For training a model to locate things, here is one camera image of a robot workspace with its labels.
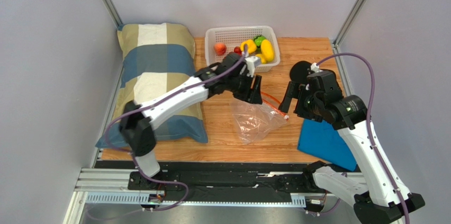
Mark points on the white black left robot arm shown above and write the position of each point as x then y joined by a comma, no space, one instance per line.
236,74

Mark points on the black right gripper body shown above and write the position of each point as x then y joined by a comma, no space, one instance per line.
299,100

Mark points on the blue cloth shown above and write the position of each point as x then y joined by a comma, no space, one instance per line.
319,139

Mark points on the green fake watermelon ball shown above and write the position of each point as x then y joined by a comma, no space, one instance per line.
258,40

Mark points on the yellow fake bell pepper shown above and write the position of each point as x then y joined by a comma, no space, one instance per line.
248,45

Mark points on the clear zip top bag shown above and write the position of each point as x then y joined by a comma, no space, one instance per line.
254,122

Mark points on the orange fake peach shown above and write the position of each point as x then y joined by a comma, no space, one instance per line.
220,48

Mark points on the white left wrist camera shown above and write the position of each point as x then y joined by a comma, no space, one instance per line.
252,62

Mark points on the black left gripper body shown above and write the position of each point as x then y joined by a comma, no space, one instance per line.
243,79

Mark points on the black cap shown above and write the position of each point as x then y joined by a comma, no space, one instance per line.
300,71

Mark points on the yellow fake lemon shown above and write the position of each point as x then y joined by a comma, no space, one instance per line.
267,51

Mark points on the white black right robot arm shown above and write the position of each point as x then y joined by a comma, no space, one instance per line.
384,198

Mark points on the right aluminium frame post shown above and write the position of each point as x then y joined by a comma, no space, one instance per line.
356,8

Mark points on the red fake lychee bunch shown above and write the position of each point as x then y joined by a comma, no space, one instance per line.
237,50

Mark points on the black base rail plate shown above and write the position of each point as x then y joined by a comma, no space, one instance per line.
221,181

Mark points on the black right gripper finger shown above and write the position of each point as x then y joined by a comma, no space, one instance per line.
293,90
285,104

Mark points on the blue beige striped pillow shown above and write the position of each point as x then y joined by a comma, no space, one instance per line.
156,59

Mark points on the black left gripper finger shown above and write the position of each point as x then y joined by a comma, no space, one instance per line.
257,82
252,97

